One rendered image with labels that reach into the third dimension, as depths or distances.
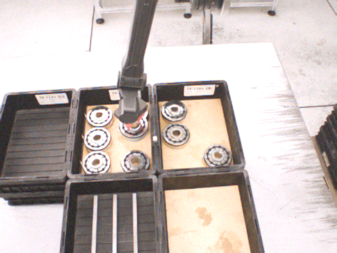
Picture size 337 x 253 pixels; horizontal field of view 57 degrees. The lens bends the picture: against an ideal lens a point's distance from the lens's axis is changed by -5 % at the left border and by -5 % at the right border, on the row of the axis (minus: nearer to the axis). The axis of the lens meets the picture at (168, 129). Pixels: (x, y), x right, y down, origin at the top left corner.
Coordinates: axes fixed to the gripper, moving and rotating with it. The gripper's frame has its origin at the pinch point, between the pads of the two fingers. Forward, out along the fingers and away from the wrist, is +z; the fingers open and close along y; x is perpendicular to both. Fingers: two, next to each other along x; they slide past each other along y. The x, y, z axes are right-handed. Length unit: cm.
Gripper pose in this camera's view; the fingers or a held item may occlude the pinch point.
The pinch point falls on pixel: (133, 123)
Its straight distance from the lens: 116.7
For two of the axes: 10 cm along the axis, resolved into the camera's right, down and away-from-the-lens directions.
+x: -7.4, -5.7, 3.6
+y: 6.7, -6.3, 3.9
